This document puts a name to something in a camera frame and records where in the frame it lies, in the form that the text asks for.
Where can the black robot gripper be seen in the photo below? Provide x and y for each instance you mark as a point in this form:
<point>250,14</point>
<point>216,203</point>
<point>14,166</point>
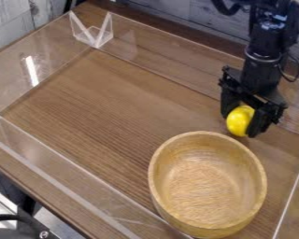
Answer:
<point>252,85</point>

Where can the yellow lemon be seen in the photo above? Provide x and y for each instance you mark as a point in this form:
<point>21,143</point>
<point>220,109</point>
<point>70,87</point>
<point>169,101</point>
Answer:
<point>239,119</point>

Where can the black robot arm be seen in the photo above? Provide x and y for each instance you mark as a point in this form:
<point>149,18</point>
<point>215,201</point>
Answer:
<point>272,26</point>

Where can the brown wooden bowl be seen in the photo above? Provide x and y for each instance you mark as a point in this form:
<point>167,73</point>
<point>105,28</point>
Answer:
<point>207,183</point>

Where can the clear acrylic tray enclosure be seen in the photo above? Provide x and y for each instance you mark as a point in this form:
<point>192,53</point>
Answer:
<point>86,111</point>

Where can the black metal bracket with screw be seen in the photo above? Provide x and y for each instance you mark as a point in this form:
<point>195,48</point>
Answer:
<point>41,231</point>

